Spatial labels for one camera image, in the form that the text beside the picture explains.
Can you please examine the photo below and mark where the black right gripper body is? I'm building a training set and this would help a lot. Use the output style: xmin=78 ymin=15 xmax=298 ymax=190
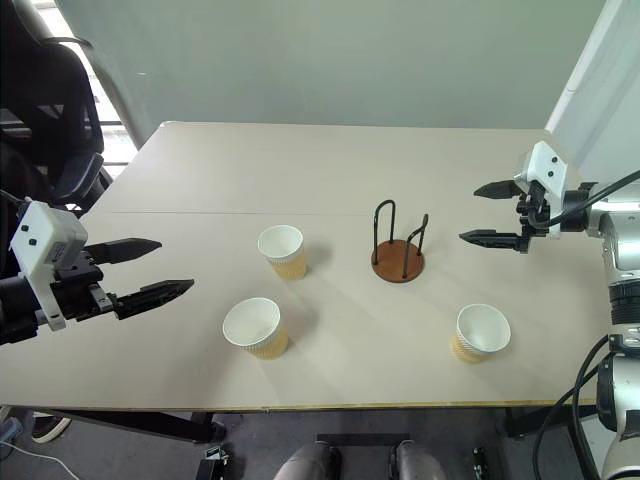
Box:
xmin=514 ymin=180 xmax=552 ymax=255

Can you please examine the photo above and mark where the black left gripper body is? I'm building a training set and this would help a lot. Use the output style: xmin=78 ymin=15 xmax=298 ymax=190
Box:
xmin=50 ymin=249 xmax=121 ymax=322

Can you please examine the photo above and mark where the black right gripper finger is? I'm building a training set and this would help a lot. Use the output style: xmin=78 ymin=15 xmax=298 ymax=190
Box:
xmin=458 ymin=228 xmax=524 ymax=252
xmin=473 ymin=180 xmax=527 ymax=202

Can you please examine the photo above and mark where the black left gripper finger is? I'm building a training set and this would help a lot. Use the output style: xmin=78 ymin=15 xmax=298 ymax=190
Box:
xmin=84 ymin=237 xmax=163 ymax=267
xmin=112 ymin=278 xmax=196 ymax=322

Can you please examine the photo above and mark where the ribbed tan paper cup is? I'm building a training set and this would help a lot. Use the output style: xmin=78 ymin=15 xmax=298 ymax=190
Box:
xmin=256 ymin=224 xmax=308 ymax=281
xmin=221 ymin=297 xmax=291 ymax=361
xmin=450 ymin=303 xmax=512 ymax=366

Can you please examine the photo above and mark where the dark shoe with white sole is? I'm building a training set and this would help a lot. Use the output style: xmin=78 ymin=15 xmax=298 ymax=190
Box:
xmin=31 ymin=411 xmax=73 ymax=445

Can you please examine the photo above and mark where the black office chair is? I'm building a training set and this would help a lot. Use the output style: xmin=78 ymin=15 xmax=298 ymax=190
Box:
xmin=0 ymin=0 xmax=115 ymax=217

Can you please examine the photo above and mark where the dark rounded grey shape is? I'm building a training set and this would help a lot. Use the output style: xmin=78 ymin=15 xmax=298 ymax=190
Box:
xmin=272 ymin=442 xmax=343 ymax=480
xmin=388 ymin=439 xmax=448 ymax=480

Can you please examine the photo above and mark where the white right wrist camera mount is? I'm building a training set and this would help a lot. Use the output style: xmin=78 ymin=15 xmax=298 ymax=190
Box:
xmin=513 ymin=140 xmax=582 ymax=240

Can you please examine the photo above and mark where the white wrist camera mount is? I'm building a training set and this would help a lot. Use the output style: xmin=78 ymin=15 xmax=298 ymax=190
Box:
xmin=513 ymin=140 xmax=582 ymax=240
xmin=9 ymin=198 xmax=89 ymax=332

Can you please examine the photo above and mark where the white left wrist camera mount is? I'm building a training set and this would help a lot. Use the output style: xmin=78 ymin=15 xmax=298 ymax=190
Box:
xmin=9 ymin=198 xmax=89 ymax=332

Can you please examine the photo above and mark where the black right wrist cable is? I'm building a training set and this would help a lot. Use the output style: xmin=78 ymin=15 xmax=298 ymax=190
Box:
xmin=528 ymin=169 xmax=640 ymax=227

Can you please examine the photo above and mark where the wooden base wire cup rack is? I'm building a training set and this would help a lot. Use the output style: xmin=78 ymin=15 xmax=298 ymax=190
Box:
xmin=370 ymin=199 xmax=431 ymax=285

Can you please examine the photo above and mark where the black table leg frame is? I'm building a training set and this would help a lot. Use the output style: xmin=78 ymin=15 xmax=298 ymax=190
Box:
xmin=27 ymin=408 xmax=229 ymax=445
xmin=503 ymin=402 xmax=599 ymax=442

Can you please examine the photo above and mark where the white floor cable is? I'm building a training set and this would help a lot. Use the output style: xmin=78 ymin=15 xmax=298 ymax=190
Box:
xmin=0 ymin=438 xmax=81 ymax=480

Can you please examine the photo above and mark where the black floor bracket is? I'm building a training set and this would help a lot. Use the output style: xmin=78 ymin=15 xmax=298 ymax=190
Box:
xmin=471 ymin=446 xmax=496 ymax=480
xmin=194 ymin=445 xmax=232 ymax=480

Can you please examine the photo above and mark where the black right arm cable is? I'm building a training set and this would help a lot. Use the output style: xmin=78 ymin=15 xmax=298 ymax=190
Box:
xmin=531 ymin=333 xmax=612 ymax=480

